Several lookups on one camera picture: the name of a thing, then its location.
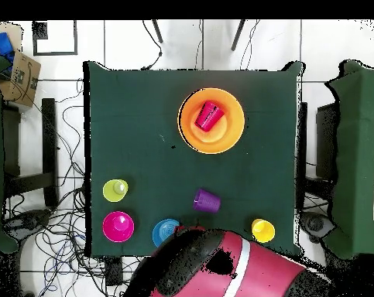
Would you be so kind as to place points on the black floor device with knob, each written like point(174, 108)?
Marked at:
point(28, 221)

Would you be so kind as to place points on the dark grey floor device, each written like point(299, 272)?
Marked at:
point(318, 224)

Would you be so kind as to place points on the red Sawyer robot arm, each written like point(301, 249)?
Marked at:
point(261, 272)

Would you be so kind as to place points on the orange yellow cup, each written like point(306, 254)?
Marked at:
point(263, 231)

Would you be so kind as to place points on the black power strip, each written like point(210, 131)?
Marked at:
point(113, 272)

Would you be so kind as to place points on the black tripod leg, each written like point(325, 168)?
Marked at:
point(157, 31)
point(238, 35)

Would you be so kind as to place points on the pale yellow translucent cup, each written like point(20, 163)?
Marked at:
point(112, 191)

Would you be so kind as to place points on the blue bag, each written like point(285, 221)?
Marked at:
point(2, 41)

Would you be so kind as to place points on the red cup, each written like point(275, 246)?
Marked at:
point(209, 117)

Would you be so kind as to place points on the large orange bowl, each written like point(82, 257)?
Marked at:
point(230, 130)

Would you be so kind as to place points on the black square floor frame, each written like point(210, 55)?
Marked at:
point(55, 53)

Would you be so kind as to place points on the small red bowl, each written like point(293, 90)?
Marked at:
point(118, 227)

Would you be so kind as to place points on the cardboard box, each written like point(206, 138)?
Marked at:
point(25, 77)

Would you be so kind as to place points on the black metal stand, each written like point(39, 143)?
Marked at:
point(49, 139)

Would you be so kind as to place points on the small blue bowl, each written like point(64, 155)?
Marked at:
point(161, 232)

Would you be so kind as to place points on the dark green tablecloth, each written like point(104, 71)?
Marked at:
point(127, 123)

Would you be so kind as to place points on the flat cardboard sheet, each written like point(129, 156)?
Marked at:
point(14, 31)

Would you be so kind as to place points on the purple cup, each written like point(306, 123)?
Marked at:
point(208, 201)

